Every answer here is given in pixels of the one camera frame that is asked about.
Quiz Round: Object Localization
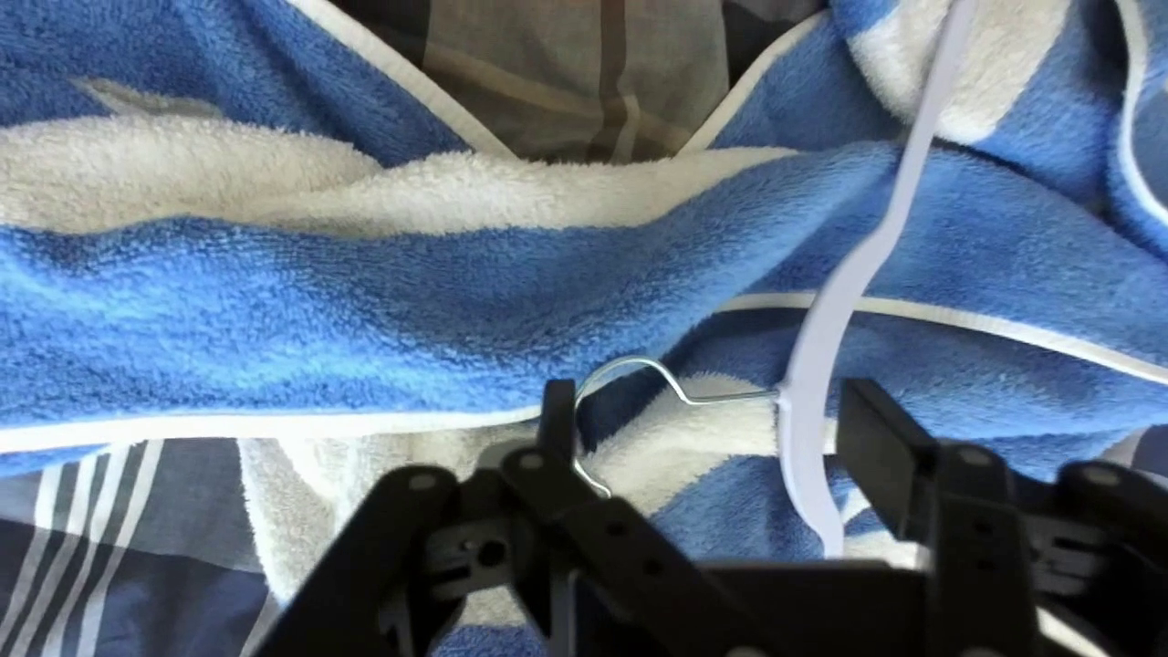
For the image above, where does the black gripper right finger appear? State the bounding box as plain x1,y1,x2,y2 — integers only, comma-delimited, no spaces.
838,375,1168,657

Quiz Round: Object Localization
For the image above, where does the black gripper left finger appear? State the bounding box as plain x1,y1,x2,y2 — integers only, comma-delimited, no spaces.
252,375,782,657

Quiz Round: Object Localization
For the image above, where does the blue white striped towel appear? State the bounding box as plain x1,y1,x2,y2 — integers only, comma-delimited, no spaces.
0,0,1168,634

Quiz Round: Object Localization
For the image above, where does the white plastic clothes hanger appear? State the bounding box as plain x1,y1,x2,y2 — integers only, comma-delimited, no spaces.
570,0,981,564

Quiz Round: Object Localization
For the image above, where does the blue plaid bed comforter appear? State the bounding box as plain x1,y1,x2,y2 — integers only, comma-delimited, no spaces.
0,0,844,657

